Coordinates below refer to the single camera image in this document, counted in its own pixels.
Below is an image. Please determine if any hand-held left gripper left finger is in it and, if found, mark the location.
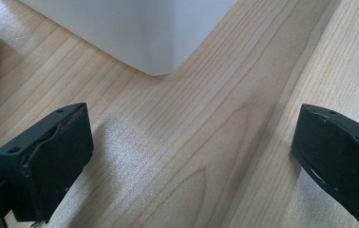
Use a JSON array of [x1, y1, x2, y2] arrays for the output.
[[0, 102, 94, 224]]

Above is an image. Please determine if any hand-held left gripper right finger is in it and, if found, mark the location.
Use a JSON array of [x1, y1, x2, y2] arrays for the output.
[[290, 103, 359, 222]]

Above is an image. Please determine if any white plastic container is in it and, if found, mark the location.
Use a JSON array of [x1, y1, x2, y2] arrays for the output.
[[17, 0, 238, 77]]

